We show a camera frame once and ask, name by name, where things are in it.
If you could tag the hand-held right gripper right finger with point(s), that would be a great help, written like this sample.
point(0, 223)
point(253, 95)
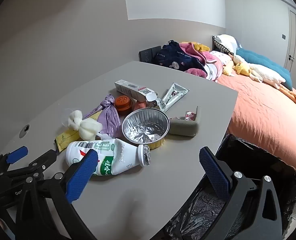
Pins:
point(214, 175)

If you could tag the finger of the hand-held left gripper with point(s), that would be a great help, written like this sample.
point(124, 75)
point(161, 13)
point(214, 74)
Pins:
point(17, 153)
point(45, 160)

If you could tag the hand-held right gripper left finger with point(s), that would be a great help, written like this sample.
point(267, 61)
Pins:
point(82, 175)

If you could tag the white plastic milk bottle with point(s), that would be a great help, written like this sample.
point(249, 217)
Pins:
point(117, 155)

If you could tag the bin with black liner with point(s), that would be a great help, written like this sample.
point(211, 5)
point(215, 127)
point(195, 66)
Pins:
point(250, 155)

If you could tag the silver snack wrapper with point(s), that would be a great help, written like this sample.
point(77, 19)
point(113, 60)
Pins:
point(174, 93)

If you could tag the yellow paper packet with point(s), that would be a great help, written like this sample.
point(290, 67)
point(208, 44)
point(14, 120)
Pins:
point(66, 138)

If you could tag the white cotton wad in bag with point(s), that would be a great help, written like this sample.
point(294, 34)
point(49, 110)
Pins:
point(87, 128)

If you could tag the grey foam corner piece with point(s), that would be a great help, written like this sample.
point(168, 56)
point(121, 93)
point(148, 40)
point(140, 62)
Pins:
point(183, 128)

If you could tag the knotted purple plastic bag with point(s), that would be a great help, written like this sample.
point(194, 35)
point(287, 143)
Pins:
point(110, 120)

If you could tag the small red patterned wrapper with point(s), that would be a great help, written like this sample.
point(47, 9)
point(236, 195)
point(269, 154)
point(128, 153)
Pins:
point(189, 115)

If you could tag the bed with orange sheet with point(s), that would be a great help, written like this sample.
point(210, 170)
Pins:
point(263, 117)

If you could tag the round aluminium foil bowl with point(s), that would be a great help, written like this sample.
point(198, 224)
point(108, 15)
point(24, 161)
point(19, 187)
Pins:
point(145, 127)

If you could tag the orange round plastic cap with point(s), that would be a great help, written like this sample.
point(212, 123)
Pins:
point(122, 103)

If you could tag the small pink box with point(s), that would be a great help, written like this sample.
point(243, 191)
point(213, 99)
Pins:
point(140, 104)

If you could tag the white cardboard carton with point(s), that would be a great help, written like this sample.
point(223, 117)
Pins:
point(130, 87)

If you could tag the small yellow plush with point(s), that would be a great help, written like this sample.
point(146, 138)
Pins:
point(228, 70)

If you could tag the yellow duck plush toy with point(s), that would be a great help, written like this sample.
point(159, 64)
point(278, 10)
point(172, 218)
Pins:
point(243, 68)

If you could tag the white goose plush toy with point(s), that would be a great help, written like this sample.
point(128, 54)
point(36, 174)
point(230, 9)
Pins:
point(265, 75)

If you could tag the white floral pillow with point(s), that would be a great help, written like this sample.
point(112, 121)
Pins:
point(221, 56)

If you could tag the teal long pillow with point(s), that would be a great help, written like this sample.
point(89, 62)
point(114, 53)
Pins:
point(263, 60)

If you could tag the navy rabbit print blanket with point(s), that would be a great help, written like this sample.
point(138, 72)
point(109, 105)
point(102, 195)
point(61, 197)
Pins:
point(178, 55)

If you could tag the yellow garment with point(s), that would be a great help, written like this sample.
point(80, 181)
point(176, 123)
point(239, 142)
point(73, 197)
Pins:
point(200, 46)

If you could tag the checked white pillow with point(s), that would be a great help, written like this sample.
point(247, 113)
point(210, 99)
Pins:
point(225, 43)

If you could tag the black wall socket panel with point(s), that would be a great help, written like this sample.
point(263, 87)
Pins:
point(148, 53)

